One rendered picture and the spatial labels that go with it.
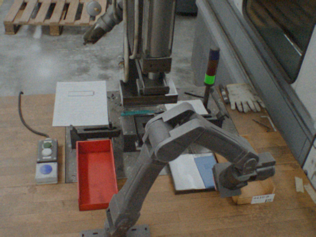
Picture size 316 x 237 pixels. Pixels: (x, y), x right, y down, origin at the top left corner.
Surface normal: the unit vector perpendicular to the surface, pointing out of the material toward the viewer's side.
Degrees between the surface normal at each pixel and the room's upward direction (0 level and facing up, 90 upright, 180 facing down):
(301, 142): 90
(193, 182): 0
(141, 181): 89
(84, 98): 0
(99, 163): 0
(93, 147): 90
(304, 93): 90
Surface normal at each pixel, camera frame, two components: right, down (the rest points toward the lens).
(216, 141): 0.32, 0.58
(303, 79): -0.99, 0.02
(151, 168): 0.15, 0.74
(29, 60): 0.06, -0.77
